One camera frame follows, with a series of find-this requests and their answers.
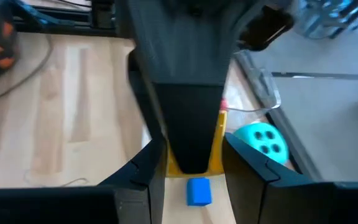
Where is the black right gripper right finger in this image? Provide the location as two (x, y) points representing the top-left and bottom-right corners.
(222, 133), (335, 224)

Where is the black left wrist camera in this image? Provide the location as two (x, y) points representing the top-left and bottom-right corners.
(239, 5), (295, 52)

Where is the blue toy block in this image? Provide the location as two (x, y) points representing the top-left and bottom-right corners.
(186, 177), (213, 207)

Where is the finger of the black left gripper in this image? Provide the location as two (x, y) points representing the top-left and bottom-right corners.
(127, 49), (168, 141)
(128, 0), (260, 175)

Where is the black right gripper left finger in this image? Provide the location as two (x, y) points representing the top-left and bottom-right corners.
(98, 138), (168, 224)

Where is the yellow bowl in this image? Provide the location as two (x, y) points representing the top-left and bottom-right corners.
(165, 110), (229, 178)

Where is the clear plastic bin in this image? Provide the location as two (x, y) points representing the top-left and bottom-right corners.
(222, 49), (282, 113)

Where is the teal foam die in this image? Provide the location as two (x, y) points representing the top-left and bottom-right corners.
(232, 122), (290, 166)

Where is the grey metal stand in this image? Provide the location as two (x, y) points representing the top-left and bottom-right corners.
(292, 0), (358, 40)

